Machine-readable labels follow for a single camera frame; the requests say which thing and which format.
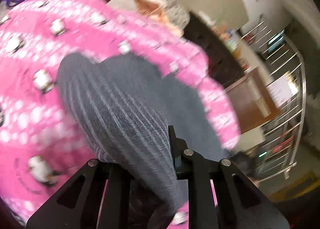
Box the grey pinstriped suit jacket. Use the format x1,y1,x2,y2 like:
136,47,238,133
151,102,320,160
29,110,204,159
56,52,231,229

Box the pink penguin bedspread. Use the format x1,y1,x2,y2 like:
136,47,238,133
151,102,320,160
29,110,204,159
1,0,240,224

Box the dark carved wooden cabinet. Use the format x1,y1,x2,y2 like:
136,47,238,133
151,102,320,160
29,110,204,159
184,12,245,88

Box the metal drying rack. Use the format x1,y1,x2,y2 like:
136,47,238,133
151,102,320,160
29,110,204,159
241,15,306,182

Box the orange fringed cloth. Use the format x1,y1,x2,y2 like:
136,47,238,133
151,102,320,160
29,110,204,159
133,0,183,37

